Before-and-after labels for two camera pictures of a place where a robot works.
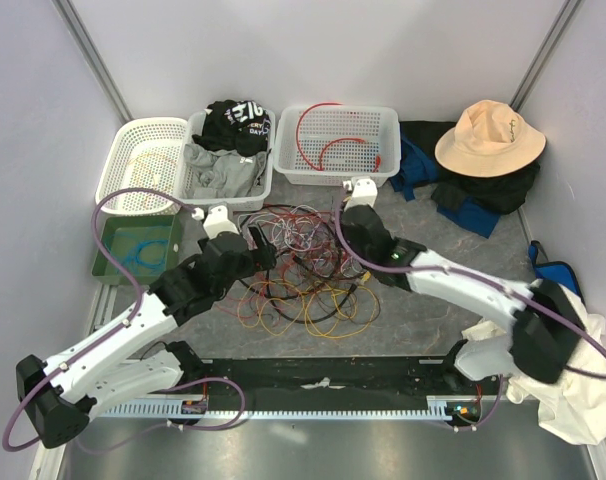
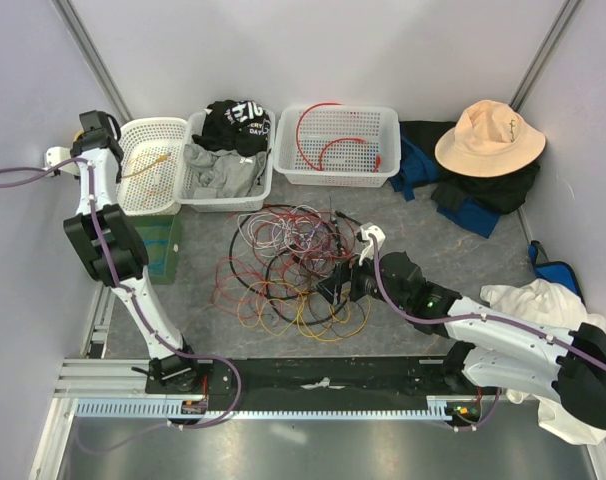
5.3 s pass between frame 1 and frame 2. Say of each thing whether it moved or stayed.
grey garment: stayed
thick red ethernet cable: stayed
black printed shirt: stayed
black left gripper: moved
